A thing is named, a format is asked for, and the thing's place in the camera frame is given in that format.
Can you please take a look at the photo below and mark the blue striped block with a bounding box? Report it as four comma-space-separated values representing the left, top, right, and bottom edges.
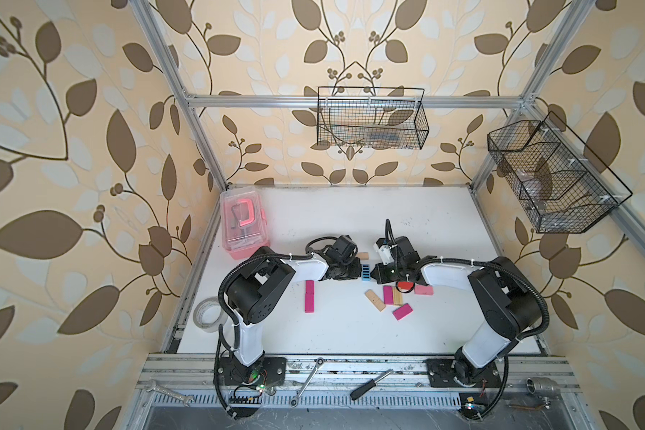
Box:
361, 264, 372, 281

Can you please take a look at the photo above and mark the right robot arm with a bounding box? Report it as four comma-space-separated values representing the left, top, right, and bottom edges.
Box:
370, 220, 550, 421

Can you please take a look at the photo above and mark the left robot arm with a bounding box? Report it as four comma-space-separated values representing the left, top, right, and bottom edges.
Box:
213, 235, 362, 420

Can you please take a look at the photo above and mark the red block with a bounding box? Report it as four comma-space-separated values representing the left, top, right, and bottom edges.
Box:
397, 281, 415, 292

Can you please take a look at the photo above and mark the light pink block right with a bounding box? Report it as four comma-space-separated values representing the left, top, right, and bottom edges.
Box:
413, 285, 434, 296

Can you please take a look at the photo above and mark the small natural wood block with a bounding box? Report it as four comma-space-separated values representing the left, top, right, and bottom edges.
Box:
392, 288, 404, 306

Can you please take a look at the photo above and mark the pink plastic storage box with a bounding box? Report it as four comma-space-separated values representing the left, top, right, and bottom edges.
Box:
220, 186, 270, 260

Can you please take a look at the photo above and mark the clear tape roll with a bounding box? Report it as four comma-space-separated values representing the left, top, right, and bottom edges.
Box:
192, 297, 227, 333

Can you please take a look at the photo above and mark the metal pipe fitting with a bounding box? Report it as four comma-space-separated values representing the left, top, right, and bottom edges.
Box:
526, 377, 561, 398

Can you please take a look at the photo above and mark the silver wrench bottom left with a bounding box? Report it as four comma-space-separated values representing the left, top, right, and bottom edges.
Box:
144, 380, 195, 407

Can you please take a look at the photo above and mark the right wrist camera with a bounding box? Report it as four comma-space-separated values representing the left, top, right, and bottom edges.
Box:
374, 238, 394, 265

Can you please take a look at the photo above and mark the black handled screwdriver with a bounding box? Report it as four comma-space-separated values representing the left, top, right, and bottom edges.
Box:
350, 369, 394, 401

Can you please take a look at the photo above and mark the silver wrench on rail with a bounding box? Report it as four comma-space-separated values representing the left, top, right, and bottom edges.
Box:
290, 358, 326, 408

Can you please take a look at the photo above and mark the back black wire basket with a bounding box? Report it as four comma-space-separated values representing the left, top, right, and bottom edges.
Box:
316, 85, 430, 150

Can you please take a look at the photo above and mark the black wire basket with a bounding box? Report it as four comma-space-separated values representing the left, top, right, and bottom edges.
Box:
316, 85, 430, 150
487, 111, 634, 234

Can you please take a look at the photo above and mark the right black wire basket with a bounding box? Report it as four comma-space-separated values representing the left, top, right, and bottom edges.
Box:
487, 111, 634, 234

